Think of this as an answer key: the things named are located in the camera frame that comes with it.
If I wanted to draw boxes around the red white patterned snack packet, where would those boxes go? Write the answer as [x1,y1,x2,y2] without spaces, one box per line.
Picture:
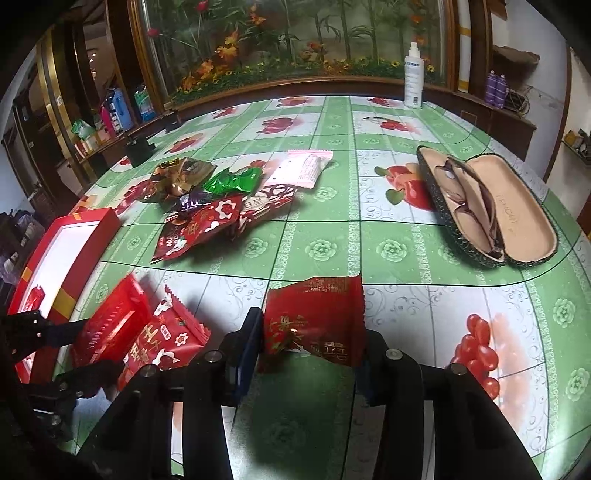
[235,184,297,241]

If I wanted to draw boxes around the brown snack packet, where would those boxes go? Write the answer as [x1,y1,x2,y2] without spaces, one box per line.
[140,157,217,205]

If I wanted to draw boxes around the dark snack packet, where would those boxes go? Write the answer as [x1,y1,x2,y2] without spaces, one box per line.
[170,191,214,219]

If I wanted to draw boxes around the green snack packet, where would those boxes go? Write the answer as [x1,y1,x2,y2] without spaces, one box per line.
[202,167,263,195]

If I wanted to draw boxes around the red white-flower snack packet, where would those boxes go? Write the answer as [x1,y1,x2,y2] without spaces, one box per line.
[151,194,245,265]
[116,285,212,393]

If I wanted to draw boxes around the pink white snack packet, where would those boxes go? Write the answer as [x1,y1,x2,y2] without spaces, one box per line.
[264,149,334,190]

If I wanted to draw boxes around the green fruit-print tablecloth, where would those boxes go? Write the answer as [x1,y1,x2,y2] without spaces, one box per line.
[14,95,591,480]

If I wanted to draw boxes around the eyeglasses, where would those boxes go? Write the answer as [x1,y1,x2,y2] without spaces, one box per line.
[435,156,507,262]

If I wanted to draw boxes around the framed flower painting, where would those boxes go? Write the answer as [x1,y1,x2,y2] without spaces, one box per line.
[128,0,457,110]

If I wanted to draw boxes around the brown sausage packet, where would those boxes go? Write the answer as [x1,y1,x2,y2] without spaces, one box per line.
[416,145,559,268]

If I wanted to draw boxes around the red gift box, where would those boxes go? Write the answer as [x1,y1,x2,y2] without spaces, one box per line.
[8,208,123,384]

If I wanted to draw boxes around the red gold-print snack packet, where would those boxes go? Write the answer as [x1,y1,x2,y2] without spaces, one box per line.
[263,275,366,371]

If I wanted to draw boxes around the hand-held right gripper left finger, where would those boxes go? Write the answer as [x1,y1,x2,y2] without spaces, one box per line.
[76,306,265,480]

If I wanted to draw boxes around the green bag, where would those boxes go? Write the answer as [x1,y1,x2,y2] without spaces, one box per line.
[71,119,96,142]

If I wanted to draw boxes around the small red snack packet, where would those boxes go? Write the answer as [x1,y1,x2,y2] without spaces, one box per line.
[25,286,47,315]

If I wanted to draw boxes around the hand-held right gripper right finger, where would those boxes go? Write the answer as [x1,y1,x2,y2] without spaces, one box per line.
[353,330,546,480]

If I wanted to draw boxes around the blue green packet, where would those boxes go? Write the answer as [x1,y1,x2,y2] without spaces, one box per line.
[134,85,156,122]

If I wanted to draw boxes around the white spray bottle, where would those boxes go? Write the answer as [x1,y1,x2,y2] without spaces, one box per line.
[404,41,426,110]

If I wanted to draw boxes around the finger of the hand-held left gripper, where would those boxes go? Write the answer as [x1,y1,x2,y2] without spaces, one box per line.
[4,311,89,358]
[27,359,126,404]

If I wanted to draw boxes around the red ridged snack packet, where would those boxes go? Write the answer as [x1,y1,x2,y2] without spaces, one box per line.
[70,276,152,370]

